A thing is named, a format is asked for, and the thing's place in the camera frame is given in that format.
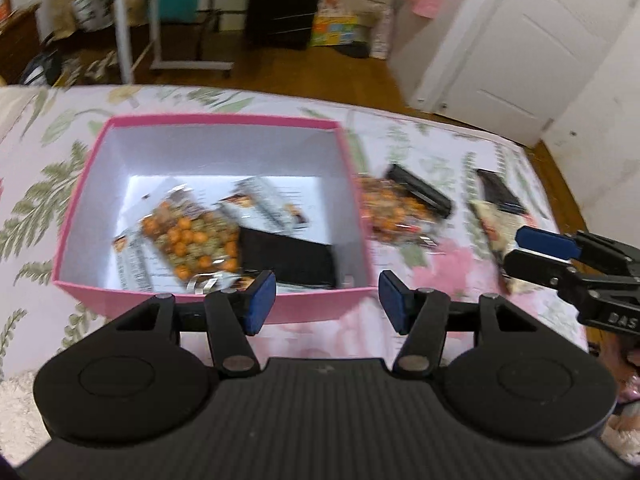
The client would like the peanut snack bag front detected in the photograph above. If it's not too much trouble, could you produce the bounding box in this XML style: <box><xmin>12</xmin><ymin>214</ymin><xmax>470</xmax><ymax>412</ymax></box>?
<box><xmin>140</xmin><ymin>184</ymin><xmax>240</xmax><ymax>295</ymax></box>

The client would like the peanut snack bag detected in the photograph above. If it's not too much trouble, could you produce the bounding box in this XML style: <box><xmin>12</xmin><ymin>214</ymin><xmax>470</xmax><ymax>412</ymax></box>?
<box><xmin>358</xmin><ymin>174</ymin><xmax>439</xmax><ymax>247</ymax></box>
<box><xmin>140</xmin><ymin>184</ymin><xmax>240</xmax><ymax>295</ymax></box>

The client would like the black snack pack under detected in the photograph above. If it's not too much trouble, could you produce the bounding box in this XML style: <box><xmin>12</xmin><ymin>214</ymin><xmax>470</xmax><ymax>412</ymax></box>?
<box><xmin>239</xmin><ymin>228</ymin><xmax>337</xmax><ymax>289</ymax></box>

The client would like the white wafer bar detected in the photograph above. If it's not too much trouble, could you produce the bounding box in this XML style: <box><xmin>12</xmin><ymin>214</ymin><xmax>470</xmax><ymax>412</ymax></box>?
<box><xmin>113</xmin><ymin>229</ymin><xmax>180</xmax><ymax>292</ymax></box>
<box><xmin>218</xmin><ymin>177</ymin><xmax>308</xmax><ymax>235</ymax></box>

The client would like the cream rice cracker bag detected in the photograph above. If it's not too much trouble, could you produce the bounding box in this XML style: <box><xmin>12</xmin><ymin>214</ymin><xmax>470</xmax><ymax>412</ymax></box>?
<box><xmin>470</xmin><ymin>200</ymin><xmax>537</xmax><ymax>295</ymax></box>

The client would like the black snack pack right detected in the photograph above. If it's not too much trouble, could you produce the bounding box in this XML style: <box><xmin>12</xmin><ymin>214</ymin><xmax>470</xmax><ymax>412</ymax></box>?
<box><xmin>476</xmin><ymin>169</ymin><xmax>527</xmax><ymax>216</ymax></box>

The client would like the black snack pack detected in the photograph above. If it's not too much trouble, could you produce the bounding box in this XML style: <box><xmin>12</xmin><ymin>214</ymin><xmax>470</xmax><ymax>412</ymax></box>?
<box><xmin>385</xmin><ymin>164</ymin><xmax>454</xmax><ymax>219</ymax></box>
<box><xmin>476</xmin><ymin>169</ymin><xmax>527</xmax><ymax>216</ymax></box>

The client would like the black snack pack left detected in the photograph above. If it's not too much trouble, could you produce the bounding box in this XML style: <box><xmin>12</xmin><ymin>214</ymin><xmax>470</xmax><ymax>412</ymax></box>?
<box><xmin>385</xmin><ymin>164</ymin><xmax>454</xmax><ymax>219</ymax></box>

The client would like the floral bed sheet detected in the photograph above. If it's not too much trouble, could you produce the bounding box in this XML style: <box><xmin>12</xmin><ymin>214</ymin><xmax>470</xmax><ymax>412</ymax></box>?
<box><xmin>0</xmin><ymin>84</ymin><xmax>591</xmax><ymax>391</ymax></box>

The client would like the peanut snack bag back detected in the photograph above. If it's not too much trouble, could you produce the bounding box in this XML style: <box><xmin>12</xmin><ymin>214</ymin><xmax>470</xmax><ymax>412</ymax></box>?
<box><xmin>358</xmin><ymin>174</ymin><xmax>439</xmax><ymax>247</ymax></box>

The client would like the pink cardboard box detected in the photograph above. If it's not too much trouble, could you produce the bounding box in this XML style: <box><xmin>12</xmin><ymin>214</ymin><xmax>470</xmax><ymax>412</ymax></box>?
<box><xmin>52</xmin><ymin>114</ymin><xmax>375</xmax><ymax>324</ymax></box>

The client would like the white door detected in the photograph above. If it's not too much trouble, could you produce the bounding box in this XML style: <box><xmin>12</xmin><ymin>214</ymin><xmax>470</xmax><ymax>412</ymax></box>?
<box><xmin>439</xmin><ymin>0</ymin><xmax>639</xmax><ymax>146</ymax></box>

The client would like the white rolling side table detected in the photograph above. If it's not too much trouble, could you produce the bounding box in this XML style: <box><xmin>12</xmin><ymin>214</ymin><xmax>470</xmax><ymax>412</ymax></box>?
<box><xmin>113</xmin><ymin>0</ymin><xmax>233</xmax><ymax>84</ymax></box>

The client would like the colourful toy box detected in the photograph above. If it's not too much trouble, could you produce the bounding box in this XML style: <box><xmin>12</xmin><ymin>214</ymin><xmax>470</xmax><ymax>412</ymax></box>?
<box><xmin>310</xmin><ymin>0</ymin><xmax>376</xmax><ymax>52</ymax></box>

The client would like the black air purifier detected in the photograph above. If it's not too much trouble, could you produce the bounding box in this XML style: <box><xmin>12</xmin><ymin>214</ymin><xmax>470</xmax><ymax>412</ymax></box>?
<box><xmin>244</xmin><ymin>0</ymin><xmax>320</xmax><ymax>50</ymax></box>

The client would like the wooden nightstand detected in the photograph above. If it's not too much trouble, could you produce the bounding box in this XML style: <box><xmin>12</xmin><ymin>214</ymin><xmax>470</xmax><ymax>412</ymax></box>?
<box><xmin>0</xmin><ymin>3</ymin><xmax>41</xmax><ymax>84</ymax></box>

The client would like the wooden bed frame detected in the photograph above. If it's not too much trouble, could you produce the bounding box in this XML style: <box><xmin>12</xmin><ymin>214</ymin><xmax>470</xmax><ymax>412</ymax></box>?
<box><xmin>525</xmin><ymin>141</ymin><xmax>587</xmax><ymax>233</ymax></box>

